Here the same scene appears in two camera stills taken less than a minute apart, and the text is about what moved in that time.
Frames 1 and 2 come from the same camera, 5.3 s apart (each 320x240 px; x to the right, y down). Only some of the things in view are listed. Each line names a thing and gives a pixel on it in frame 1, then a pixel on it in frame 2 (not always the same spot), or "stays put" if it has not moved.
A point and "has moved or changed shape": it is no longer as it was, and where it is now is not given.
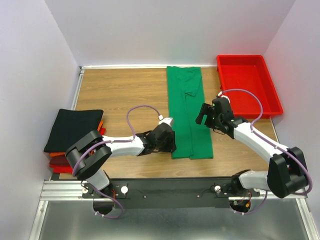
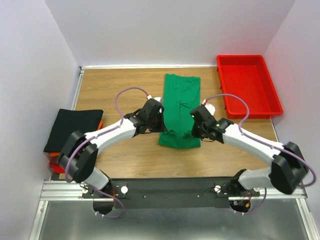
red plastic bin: x=251 y=72 stays put
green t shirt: x=185 y=98 has moved or changed shape
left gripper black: x=171 y=146 → x=162 y=128
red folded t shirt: x=67 y=169 stays put
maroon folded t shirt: x=60 y=160 stays put
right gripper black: x=205 y=107 → x=195 y=133
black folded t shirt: x=69 y=125 stays put
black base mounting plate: x=172 y=192 stays put
